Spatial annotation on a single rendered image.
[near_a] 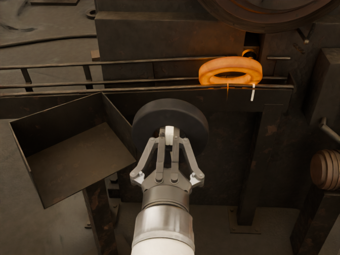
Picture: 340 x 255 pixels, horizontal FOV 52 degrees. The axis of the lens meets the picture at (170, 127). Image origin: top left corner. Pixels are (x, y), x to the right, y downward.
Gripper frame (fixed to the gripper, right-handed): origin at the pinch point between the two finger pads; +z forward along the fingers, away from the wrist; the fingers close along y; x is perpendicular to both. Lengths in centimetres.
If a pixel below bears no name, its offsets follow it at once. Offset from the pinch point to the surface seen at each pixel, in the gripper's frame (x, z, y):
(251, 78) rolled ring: -12.0, 33.8, 22.3
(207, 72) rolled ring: -8.2, 31.3, 9.2
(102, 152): -24.7, 15.2, -19.7
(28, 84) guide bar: -21, 42, -49
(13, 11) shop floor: -98, 258, -160
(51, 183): -25.4, 4.6, -31.3
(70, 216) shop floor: -86, 32, -46
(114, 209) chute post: -86, 36, -27
